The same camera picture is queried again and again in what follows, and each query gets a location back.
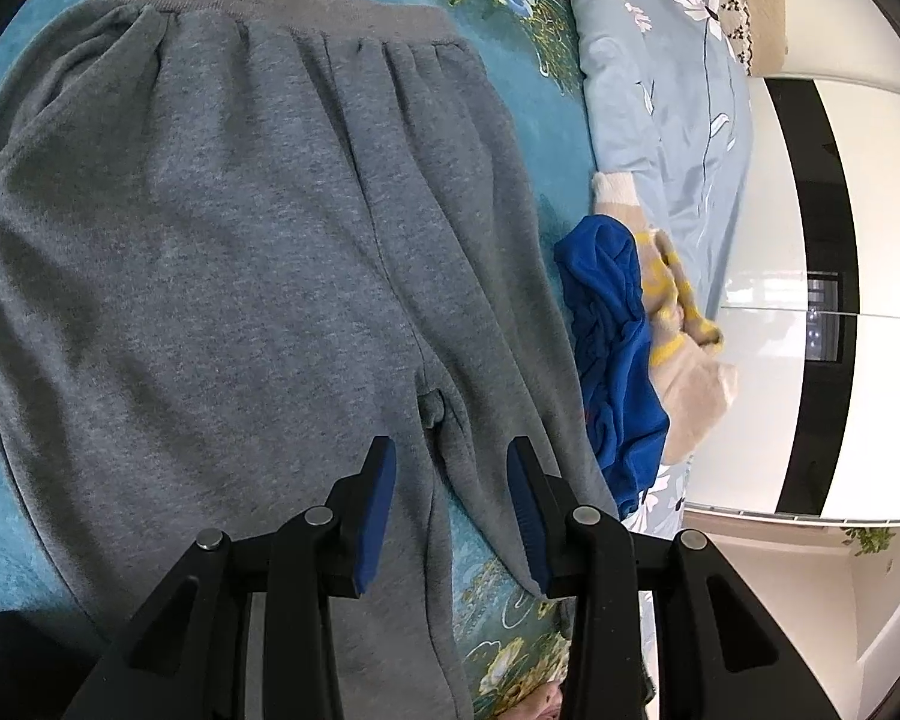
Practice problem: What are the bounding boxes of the blue garment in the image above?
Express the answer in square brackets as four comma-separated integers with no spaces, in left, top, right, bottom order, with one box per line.
[553,214,671,520]

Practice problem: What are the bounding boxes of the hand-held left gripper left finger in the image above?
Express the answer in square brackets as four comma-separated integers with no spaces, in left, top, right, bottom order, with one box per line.
[64,435,398,720]

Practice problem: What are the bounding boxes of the light blue floral duvet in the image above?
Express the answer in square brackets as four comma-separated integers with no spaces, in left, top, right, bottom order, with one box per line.
[555,0,755,698]

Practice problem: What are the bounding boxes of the teal floral blanket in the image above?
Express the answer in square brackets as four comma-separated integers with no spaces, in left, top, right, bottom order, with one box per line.
[0,0,601,720]

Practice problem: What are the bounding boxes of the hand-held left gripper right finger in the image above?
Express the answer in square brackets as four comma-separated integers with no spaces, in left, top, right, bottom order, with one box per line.
[506,435,845,720]

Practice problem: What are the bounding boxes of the beige yellow knit sweater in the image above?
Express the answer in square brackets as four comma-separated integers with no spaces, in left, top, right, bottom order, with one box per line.
[591,171,740,466]

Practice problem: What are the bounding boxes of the white glossy wardrobe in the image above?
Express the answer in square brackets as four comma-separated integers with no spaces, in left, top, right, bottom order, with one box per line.
[682,75,900,526]

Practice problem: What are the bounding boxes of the green plant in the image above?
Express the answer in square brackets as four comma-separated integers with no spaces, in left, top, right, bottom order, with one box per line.
[840,525,900,557]

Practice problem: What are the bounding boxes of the grey sweatpants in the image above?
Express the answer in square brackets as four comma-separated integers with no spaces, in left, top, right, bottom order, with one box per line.
[0,0,622,720]

